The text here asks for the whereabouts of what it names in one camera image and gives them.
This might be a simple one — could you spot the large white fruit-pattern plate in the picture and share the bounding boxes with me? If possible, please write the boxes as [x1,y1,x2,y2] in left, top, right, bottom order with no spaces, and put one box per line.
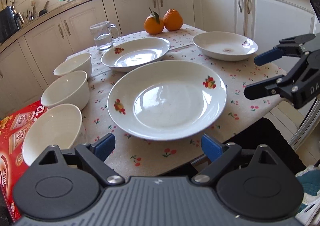
[107,60,227,141]

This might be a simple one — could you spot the white fruit plate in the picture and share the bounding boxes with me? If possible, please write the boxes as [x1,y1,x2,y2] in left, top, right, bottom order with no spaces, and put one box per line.
[101,38,170,73]

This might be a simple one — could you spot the white lower kitchen cabinets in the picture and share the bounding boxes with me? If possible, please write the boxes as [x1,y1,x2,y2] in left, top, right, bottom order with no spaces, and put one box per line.
[1,0,319,116]

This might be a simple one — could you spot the near white bowl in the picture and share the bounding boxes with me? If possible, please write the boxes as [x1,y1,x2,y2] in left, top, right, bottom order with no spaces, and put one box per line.
[22,104,86,166]

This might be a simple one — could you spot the white bowl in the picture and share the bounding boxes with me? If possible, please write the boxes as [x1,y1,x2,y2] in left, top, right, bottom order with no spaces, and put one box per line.
[22,104,86,166]
[41,70,90,110]
[53,53,92,78]

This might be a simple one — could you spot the right white plate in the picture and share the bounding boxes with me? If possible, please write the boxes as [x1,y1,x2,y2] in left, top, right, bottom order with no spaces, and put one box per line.
[193,31,258,62]

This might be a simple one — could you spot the middle white bowl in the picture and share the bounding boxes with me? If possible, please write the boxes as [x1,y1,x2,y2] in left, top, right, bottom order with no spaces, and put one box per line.
[41,70,90,110]

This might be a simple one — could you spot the red gift box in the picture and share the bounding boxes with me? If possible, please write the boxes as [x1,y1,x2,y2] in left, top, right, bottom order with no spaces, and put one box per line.
[0,101,48,221]

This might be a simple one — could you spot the far white bowl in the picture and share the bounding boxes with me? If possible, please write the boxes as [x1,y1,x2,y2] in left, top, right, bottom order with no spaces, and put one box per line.
[53,53,92,78]

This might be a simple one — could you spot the bumpy orange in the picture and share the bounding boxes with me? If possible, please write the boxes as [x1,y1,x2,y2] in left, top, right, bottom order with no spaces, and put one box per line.
[163,9,183,31]

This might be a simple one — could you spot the glass mug with water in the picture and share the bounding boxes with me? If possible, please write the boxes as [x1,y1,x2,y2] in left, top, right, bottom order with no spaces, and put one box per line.
[89,21,120,51]

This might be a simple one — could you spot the orange with leaf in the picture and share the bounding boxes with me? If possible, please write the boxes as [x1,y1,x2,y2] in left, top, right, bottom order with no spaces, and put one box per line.
[144,9,164,35]

